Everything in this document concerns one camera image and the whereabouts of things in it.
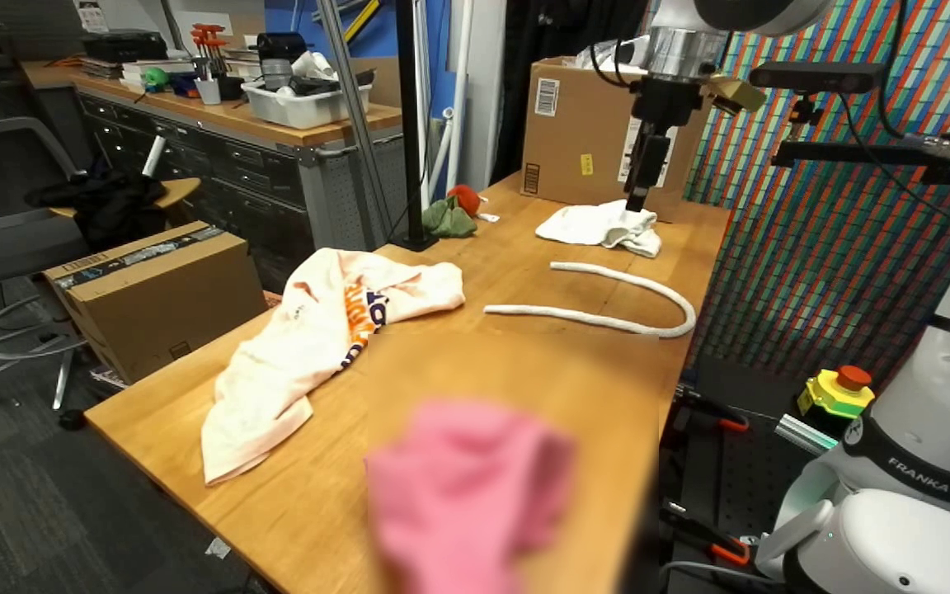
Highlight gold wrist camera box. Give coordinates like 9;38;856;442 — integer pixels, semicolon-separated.
709;74;772;114

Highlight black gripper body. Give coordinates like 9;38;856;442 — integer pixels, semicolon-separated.
628;77;709;169

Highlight dark office chair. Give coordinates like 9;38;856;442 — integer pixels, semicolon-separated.
0;113;93;289

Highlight white plastic bin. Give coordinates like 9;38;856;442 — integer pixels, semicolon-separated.
240;77;344;133

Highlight large cardboard box white label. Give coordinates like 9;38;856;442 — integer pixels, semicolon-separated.
521;57;715;210

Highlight peach shirt with orange print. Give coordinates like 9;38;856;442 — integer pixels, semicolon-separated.
198;245;469;489

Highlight flat black case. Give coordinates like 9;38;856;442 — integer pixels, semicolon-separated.
78;28;171;67

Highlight white rope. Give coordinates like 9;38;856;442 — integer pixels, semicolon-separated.
483;256;698;344

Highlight yellow red emergency stop button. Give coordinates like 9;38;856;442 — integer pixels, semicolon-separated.
796;358;882;423

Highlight cardboard box with black tape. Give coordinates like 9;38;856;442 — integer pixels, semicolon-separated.
41;218;269;386

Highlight small red object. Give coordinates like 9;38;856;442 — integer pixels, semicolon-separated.
189;19;229;53

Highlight black equipment cart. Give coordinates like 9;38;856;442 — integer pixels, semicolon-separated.
650;376;819;594

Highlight black pole stand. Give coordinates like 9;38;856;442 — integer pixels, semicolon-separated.
391;0;441;255

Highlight grey metal pole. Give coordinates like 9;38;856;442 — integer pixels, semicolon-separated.
312;0;411;252

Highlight small white cup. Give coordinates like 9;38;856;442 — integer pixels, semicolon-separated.
190;74;225;108

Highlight black camera bar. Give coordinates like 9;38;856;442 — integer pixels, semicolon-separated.
744;58;889;96

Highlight black bag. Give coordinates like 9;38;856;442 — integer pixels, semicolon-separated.
24;169;171;248

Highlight round wooden stool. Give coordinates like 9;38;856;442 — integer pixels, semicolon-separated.
48;174;205;218

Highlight workbench with dark drawers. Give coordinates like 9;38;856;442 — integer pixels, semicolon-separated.
19;53;409;276

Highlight pink shirt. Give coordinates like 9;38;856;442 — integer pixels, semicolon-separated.
364;395;580;594

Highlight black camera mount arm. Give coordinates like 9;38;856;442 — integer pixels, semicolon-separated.
767;93;950;188

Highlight red plush toy green leaves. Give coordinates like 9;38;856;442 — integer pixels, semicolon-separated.
420;182;502;241

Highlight white towel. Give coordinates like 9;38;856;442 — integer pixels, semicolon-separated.
531;196;665;261

